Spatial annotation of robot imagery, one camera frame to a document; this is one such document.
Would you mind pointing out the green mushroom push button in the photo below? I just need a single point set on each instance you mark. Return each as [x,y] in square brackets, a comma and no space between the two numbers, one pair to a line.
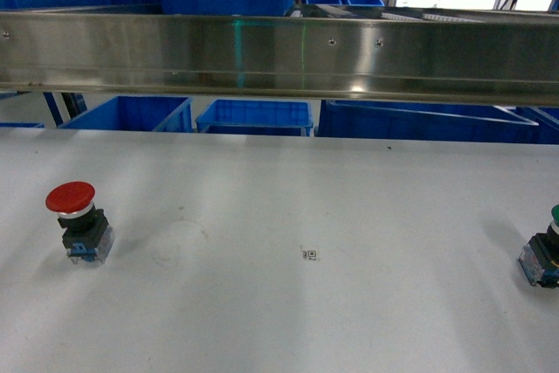
[539,256]

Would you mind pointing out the blue bin below table middle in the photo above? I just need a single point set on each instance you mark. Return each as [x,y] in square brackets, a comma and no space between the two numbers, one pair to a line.
[256,117]

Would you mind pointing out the blue bin below table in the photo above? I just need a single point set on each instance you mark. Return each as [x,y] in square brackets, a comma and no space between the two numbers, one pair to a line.
[256,117]
[436,122]
[171,114]

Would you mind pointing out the blue bin below table right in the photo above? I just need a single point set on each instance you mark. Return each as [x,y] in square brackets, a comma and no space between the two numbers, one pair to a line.
[436,122]

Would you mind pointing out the small QR code sticker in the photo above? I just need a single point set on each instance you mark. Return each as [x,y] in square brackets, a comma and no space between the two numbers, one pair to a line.
[310,252]

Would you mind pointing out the blue bin below table left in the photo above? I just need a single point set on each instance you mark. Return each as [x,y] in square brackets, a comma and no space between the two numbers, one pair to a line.
[171,114]

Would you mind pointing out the red mushroom push button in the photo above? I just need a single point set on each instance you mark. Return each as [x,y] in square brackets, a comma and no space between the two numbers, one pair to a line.
[87,235]

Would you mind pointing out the steel shelf front rail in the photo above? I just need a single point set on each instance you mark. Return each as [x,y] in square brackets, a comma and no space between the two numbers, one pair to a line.
[491,57]

